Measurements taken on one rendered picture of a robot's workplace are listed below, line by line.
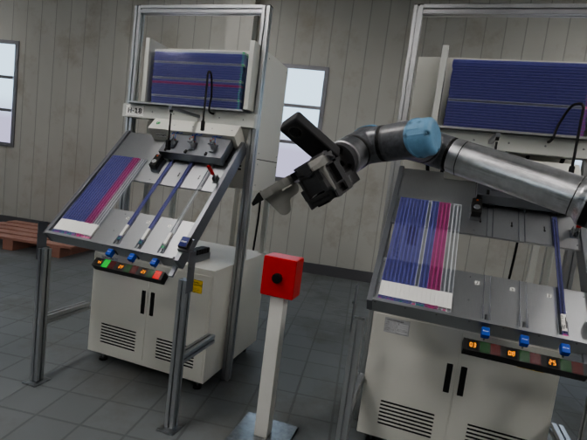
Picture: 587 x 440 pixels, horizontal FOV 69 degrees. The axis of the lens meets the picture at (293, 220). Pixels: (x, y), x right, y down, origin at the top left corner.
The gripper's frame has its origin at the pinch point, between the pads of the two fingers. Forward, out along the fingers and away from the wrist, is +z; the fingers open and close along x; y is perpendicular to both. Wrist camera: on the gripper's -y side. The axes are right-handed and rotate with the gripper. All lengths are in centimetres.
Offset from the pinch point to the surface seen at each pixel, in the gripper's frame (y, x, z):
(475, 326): 71, 18, -68
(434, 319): 64, 29, -65
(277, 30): -152, 223, -377
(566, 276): 90, 4, -127
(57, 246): -60, 406, -121
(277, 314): 45, 87, -57
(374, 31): -92, 144, -420
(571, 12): -1, -32, -162
